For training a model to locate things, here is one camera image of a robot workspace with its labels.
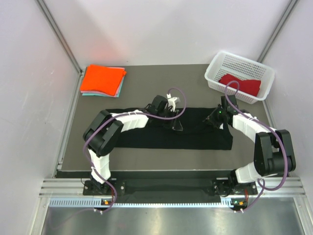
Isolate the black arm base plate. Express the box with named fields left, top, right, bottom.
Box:
left=82, top=171, right=258, bottom=203

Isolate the red t shirt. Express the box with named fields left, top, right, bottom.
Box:
left=219, top=74, right=261, bottom=96

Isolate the right aluminium corner post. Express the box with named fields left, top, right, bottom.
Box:
left=257, top=0, right=299, bottom=63

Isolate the aluminium corner post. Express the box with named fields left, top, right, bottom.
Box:
left=36, top=0, right=83, bottom=74
left=257, top=0, right=299, bottom=63

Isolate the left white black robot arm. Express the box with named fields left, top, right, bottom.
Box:
left=83, top=93, right=184, bottom=194

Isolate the aluminium frame rail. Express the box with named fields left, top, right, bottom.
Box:
left=39, top=177, right=305, bottom=198

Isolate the white plastic basket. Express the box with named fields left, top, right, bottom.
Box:
left=204, top=51, right=275, bottom=104

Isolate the left aluminium corner post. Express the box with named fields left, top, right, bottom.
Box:
left=36, top=0, right=83, bottom=74

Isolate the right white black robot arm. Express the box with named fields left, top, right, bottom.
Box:
left=205, top=95, right=296, bottom=194

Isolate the purple cable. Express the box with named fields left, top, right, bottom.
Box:
left=48, top=87, right=188, bottom=228
left=215, top=81, right=289, bottom=213

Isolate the grey slotted cable duct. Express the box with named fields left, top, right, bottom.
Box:
left=49, top=197, right=245, bottom=208

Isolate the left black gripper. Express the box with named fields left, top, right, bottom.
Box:
left=156, top=108, right=182, bottom=130

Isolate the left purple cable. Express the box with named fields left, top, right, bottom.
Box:
left=48, top=87, right=188, bottom=228

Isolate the orange folded t shirt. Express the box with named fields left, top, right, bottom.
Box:
left=80, top=64, right=127, bottom=97

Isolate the black t shirt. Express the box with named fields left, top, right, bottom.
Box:
left=116, top=108, right=233, bottom=150

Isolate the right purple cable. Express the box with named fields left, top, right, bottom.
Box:
left=215, top=81, right=289, bottom=213

